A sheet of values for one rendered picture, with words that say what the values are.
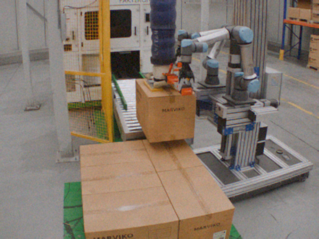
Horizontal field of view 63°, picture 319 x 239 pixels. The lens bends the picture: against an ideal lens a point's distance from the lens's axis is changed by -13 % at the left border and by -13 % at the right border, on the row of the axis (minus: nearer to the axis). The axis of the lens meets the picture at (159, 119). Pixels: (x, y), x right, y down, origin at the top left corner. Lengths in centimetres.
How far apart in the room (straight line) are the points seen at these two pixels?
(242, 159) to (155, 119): 108
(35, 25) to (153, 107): 932
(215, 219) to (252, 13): 172
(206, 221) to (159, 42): 146
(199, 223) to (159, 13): 165
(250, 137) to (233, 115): 55
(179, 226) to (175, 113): 98
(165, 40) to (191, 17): 1005
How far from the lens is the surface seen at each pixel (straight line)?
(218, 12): 1312
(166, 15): 246
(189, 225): 195
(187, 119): 250
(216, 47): 300
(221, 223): 207
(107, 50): 337
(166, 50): 250
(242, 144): 295
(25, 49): 554
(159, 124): 244
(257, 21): 268
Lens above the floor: 180
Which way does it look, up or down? 22 degrees down
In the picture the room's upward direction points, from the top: straight up
